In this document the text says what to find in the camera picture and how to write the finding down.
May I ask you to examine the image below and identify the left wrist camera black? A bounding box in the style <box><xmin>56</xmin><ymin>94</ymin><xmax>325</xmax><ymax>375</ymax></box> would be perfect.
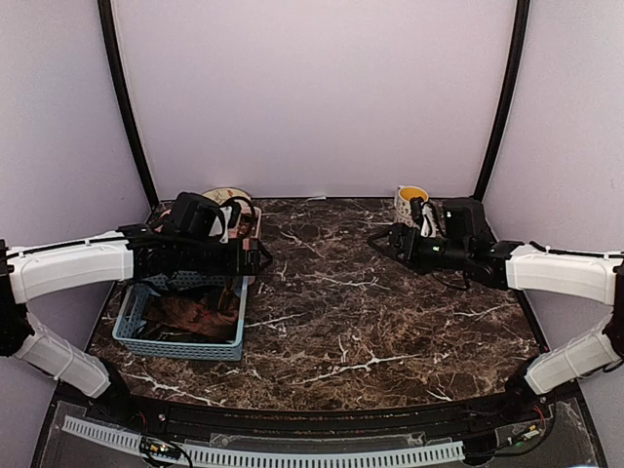
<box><xmin>162</xmin><ymin>192</ymin><xmax>242</xmax><ymax>244</ymax></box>

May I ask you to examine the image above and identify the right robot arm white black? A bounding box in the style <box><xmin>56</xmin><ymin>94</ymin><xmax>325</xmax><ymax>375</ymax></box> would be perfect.
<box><xmin>368</xmin><ymin>223</ymin><xmax>623</xmax><ymax>423</ymax></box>

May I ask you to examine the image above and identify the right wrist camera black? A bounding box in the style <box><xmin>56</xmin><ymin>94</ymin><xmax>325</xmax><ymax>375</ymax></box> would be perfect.
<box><xmin>410</xmin><ymin>197</ymin><xmax>492</xmax><ymax>241</ymax></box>

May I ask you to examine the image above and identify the left black frame post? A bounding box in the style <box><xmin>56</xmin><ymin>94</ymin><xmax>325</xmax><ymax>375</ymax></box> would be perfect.
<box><xmin>97</xmin><ymin>0</ymin><xmax>159</xmax><ymax>208</ymax></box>

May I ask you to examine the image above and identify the brown red patterned tie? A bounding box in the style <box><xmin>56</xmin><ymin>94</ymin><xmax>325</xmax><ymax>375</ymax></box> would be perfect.
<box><xmin>139</xmin><ymin>287</ymin><xmax>240</xmax><ymax>344</ymax></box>

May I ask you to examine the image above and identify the white mug yellow inside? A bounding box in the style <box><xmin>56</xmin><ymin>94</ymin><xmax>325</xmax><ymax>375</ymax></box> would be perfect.
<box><xmin>394</xmin><ymin>185</ymin><xmax>429</xmax><ymax>227</ymax></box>

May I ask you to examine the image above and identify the black frame post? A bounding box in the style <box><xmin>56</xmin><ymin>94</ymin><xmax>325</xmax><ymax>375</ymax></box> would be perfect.
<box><xmin>472</xmin><ymin>0</ymin><xmax>530</xmax><ymax>202</ymax></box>
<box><xmin>97</xmin><ymin>0</ymin><xmax>159</xmax><ymax>208</ymax></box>

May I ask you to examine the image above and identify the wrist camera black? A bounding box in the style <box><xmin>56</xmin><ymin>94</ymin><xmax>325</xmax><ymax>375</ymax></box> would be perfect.
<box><xmin>162</xmin><ymin>192</ymin><xmax>242</xmax><ymax>244</ymax></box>
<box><xmin>410</xmin><ymin>197</ymin><xmax>492</xmax><ymax>241</ymax></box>

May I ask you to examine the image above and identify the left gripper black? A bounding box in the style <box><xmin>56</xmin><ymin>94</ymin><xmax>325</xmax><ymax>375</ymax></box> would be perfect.
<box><xmin>175</xmin><ymin>236</ymin><xmax>271</xmax><ymax>275</ymax></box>

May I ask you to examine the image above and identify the pink divided organizer tray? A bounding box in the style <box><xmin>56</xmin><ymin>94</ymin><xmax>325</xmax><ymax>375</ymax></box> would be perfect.
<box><xmin>140</xmin><ymin>204</ymin><xmax>264</xmax><ymax>287</ymax></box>

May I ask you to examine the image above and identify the black front rail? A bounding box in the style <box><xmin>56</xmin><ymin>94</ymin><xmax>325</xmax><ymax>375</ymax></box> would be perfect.
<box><xmin>58</xmin><ymin>379</ymin><xmax>581</xmax><ymax>440</ymax></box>

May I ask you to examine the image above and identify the right black frame post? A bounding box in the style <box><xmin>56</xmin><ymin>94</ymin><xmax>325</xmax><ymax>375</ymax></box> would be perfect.
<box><xmin>472</xmin><ymin>0</ymin><xmax>530</xmax><ymax>202</ymax></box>

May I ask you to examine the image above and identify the blue perforated plastic basket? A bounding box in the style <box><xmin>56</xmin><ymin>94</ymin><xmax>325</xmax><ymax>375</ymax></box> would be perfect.
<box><xmin>111</xmin><ymin>270</ymin><xmax>249</xmax><ymax>363</ymax></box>

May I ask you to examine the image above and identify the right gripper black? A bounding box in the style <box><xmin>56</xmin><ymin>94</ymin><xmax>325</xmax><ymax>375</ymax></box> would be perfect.
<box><xmin>368</xmin><ymin>222</ymin><xmax>471</xmax><ymax>275</ymax></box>

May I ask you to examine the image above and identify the white slotted cable duct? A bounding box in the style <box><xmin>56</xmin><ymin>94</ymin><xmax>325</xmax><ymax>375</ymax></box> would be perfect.
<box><xmin>61</xmin><ymin>416</ymin><xmax>465</xmax><ymax>468</ymax></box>

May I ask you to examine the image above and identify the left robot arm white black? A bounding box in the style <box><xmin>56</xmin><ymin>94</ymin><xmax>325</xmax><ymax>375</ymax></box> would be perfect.
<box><xmin>1</xmin><ymin>224</ymin><xmax>272</xmax><ymax>425</ymax></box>

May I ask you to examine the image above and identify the beige floral plate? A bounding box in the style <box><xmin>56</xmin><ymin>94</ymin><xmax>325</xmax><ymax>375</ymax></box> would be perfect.
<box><xmin>202</xmin><ymin>187</ymin><xmax>252</xmax><ymax>208</ymax></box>

